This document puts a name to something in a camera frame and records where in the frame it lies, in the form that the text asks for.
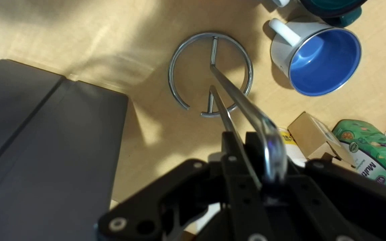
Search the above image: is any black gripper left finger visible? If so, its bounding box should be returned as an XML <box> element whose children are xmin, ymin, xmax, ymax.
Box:
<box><xmin>95</xmin><ymin>130</ymin><xmax>276</xmax><ymax>241</ymax></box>

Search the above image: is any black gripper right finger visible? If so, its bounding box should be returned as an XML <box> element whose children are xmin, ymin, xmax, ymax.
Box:
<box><xmin>245</xmin><ymin>130</ymin><xmax>386</xmax><ymax>241</ymax></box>

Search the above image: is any metal wire whisk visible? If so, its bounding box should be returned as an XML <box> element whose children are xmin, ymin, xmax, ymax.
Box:
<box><xmin>166</xmin><ymin>30</ymin><xmax>289</xmax><ymax>185</ymax></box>

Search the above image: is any green printed package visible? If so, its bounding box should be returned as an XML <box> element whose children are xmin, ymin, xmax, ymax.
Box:
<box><xmin>332</xmin><ymin>118</ymin><xmax>386</xmax><ymax>195</ymax></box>

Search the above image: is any small cardboard box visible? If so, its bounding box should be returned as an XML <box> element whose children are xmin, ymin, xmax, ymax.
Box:
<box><xmin>285</xmin><ymin>110</ymin><xmax>356</xmax><ymax>168</ymax></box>

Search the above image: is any white mug with blue interior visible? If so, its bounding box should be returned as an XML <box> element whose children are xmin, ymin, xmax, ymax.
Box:
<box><xmin>266</xmin><ymin>18</ymin><xmax>363</xmax><ymax>98</ymax></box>

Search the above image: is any dark mug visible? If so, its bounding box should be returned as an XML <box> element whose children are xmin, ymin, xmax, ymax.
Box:
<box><xmin>296</xmin><ymin>0</ymin><xmax>364</xmax><ymax>29</ymax></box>

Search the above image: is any dark grey plastic bin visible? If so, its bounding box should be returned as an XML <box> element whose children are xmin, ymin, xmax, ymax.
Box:
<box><xmin>0</xmin><ymin>58</ymin><xmax>130</xmax><ymax>241</ymax></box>

